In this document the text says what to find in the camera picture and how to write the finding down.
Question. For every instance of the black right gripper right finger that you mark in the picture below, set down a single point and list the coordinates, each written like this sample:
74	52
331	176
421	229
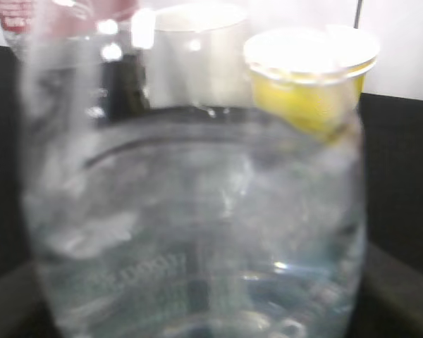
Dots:
390	303

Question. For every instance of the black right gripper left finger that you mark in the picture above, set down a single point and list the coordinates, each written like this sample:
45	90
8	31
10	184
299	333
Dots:
20	295

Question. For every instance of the clear plastic bottle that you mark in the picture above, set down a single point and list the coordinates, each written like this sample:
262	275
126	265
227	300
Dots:
185	221

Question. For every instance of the yellow cup white rim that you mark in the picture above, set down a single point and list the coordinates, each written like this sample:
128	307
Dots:
311	78

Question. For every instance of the white mug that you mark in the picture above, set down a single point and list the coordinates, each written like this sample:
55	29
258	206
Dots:
197	56

